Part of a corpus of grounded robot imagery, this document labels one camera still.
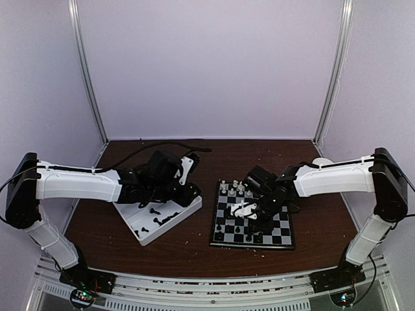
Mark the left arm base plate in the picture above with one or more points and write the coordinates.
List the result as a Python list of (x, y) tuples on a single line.
[(86, 279)]

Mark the aluminium corner post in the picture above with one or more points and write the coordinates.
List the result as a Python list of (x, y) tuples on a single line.
[(84, 67), (334, 81)]

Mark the white ceramic bowl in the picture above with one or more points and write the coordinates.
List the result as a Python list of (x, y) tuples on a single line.
[(321, 161)]

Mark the right aluminium corner post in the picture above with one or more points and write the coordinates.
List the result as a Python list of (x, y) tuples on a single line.
[(334, 81)]

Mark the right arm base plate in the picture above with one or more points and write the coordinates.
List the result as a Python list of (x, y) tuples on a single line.
[(335, 278)]

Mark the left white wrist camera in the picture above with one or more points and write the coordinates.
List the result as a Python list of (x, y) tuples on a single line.
[(188, 164)]

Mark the black chess piece king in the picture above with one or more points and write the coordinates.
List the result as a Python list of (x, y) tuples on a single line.
[(258, 239)]

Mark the black rook board corner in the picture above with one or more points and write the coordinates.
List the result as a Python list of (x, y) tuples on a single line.
[(219, 236)]

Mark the white chess pieces row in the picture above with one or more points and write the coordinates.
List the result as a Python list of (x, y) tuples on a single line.
[(234, 189)]

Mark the white plastic tray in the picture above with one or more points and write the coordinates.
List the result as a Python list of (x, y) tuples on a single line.
[(131, 212)]

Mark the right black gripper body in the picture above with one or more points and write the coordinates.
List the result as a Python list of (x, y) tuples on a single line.
[(270, 207)]

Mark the left aluminium corner post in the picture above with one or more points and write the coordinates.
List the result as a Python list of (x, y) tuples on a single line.
[(84, 67)]

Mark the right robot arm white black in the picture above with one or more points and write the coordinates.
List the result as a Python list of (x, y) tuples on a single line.
[(377, 174)]

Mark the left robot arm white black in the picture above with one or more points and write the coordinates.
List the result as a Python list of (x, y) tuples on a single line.
[(34, 181)]

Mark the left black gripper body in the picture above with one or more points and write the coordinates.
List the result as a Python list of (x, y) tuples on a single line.
[(162, 192)]

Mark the black white chess board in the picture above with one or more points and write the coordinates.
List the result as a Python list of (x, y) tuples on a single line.
[(282, 236)]

